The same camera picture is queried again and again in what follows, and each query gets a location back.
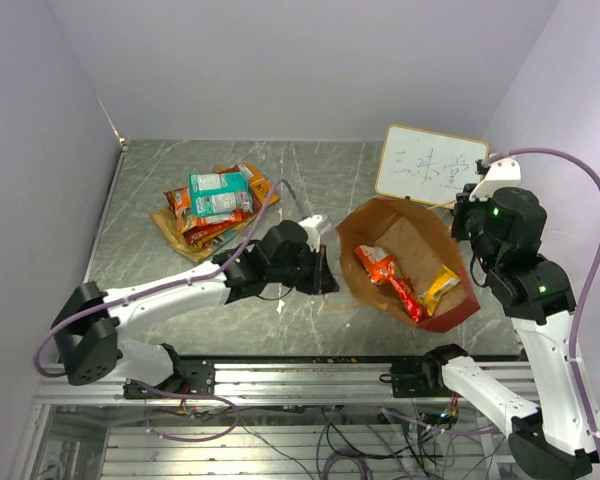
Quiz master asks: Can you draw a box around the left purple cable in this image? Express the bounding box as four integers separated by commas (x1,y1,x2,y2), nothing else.
33,178,314,377

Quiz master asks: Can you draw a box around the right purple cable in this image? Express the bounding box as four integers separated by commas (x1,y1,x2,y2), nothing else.
484,147,600,480

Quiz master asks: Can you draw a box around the red snack packet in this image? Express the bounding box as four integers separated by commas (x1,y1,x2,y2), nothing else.
389,277,427,323

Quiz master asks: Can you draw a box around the orange Fox's fruits bag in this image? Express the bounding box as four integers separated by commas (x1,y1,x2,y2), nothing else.
164,187,253,233

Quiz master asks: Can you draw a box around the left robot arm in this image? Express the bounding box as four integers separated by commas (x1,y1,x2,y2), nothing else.
52,215,339,397

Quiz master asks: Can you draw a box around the yellow snack packet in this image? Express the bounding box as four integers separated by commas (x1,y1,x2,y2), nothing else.
419,265,460,317

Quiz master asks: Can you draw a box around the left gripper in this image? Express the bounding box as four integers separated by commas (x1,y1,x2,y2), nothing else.
267,242,340,296

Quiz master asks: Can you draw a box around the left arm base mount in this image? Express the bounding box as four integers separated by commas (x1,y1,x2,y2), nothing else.
123,359,215,400

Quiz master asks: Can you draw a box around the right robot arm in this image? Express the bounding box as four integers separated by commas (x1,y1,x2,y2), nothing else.
420,157,600,479

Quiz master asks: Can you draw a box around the purple cable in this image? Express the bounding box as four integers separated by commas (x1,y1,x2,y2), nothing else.
484,147,600,480
33,178,314,377

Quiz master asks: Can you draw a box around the aluminium frame rail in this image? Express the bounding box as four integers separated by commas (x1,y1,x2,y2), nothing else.
13,358,524,479

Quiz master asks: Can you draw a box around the small whiteboard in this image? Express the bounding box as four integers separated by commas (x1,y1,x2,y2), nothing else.
375,125,490,205

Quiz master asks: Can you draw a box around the kraft kettle chips bag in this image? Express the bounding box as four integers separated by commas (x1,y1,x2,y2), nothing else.
150,207,255,263

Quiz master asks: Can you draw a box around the orange snack packet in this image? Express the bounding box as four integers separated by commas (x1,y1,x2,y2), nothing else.
354,245,396,285

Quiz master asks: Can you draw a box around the orange chips bag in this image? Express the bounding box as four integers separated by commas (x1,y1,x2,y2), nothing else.
214,163,279,215

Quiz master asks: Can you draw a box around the red chips bag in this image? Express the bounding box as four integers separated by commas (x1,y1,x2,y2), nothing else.
182,211,255,248

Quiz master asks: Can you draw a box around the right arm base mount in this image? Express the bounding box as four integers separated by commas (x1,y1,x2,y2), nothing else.
379,360,448,399

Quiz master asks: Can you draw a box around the teal Fox's candy bag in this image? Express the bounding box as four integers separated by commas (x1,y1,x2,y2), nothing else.
188,172,254,217

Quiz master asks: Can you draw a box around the red paper bag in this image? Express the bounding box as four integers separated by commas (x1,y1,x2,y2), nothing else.
336,197,480,333

